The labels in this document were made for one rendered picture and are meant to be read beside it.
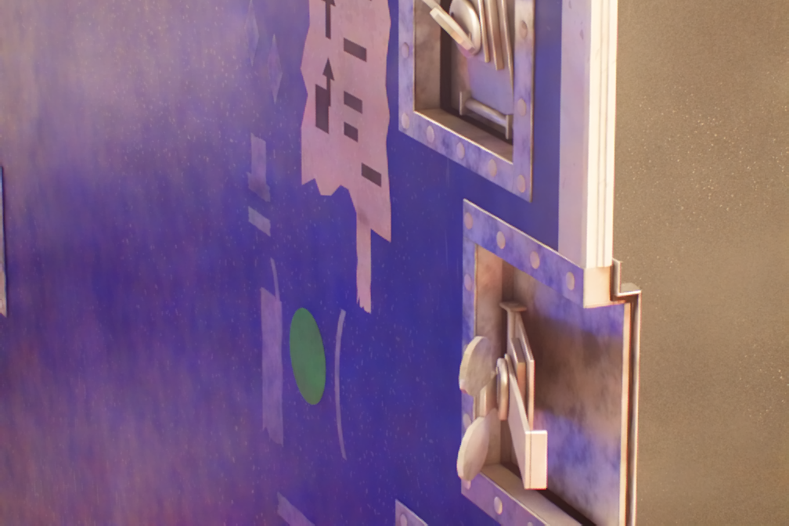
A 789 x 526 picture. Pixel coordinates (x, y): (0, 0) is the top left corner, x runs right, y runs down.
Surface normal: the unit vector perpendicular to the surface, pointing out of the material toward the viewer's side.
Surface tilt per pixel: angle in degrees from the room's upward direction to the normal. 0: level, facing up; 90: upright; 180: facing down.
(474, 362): 96
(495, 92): 97
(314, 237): 90
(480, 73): 97
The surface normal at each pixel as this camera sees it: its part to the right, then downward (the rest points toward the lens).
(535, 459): 0.04, 0.27
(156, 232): -0.92, 0.11
